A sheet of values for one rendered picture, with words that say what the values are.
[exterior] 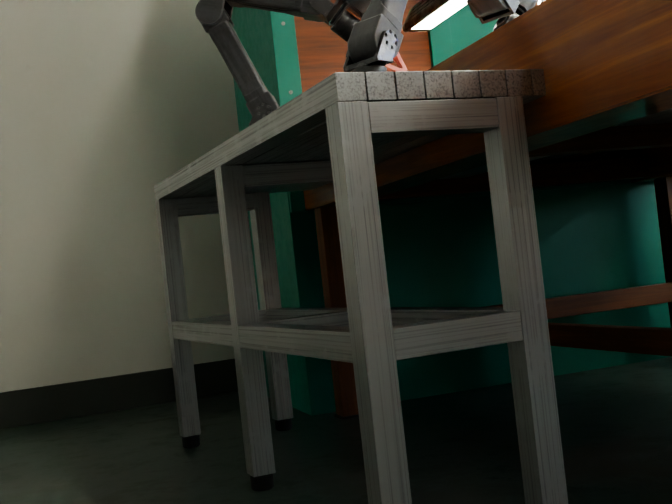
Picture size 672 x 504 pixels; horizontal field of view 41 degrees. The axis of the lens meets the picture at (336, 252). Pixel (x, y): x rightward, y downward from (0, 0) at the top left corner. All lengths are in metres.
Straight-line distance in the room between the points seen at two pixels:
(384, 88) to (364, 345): 0.35
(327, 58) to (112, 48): 0.98
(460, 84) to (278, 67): 1.35
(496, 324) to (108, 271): 2.13
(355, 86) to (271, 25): 1.42
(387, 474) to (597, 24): 0.66
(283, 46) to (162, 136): 0.85
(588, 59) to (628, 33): 0.09
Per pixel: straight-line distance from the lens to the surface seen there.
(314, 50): 2.65
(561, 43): 1.34
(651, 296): 2.94
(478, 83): 1.31
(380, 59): 1.54
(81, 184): 3.24
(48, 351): 3.21
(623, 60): 1.23
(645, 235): 3.10
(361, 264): 1.19
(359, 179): 1.20
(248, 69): 2.13
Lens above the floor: 0.41
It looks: 1 degrees up
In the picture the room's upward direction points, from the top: 6 degrees counter-clockwise
